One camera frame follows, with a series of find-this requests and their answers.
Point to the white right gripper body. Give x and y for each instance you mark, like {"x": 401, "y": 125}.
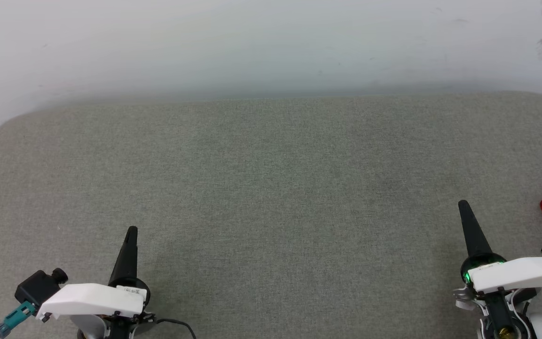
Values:
{"x": 520, "y": 275}

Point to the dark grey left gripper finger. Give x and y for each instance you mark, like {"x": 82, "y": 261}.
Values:
{"x": 127, "y": 263}

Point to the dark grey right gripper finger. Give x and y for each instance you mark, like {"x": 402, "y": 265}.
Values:
{"x": 474, "y": 235}

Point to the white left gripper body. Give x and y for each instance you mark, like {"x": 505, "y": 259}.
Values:
{"x": 92, "y": 301}

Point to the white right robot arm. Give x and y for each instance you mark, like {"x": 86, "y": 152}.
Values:
{"x": 501, "y": 315}

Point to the grey fabric sofa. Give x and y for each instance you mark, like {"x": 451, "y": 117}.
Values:
{"x": 271, "y": 197}

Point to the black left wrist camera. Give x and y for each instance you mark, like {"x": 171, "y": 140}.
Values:
{"x": 38, "y": 285}

